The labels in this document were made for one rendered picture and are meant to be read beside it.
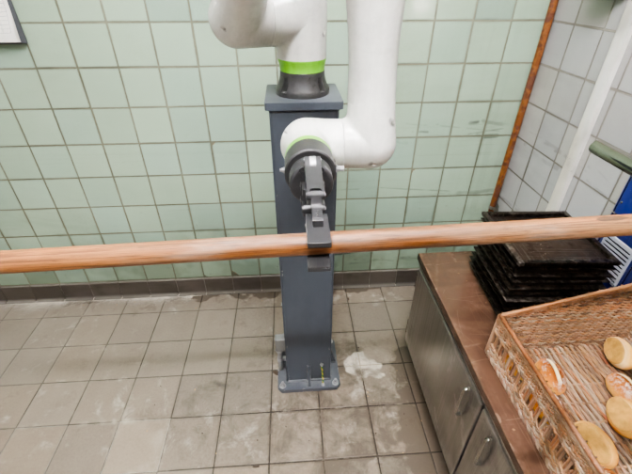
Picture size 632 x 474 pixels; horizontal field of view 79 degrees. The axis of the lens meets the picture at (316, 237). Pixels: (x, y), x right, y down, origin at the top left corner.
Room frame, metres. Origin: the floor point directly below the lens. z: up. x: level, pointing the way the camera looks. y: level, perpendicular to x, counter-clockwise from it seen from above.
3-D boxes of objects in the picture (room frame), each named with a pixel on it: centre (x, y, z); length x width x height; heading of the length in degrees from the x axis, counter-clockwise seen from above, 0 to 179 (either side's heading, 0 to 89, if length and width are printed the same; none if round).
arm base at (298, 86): (1.16, 0.04, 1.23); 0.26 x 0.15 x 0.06; 4
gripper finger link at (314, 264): (0.42, 0.00, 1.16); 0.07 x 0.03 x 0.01; 3
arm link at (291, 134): (0.75, 0.01, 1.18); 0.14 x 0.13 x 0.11; 3
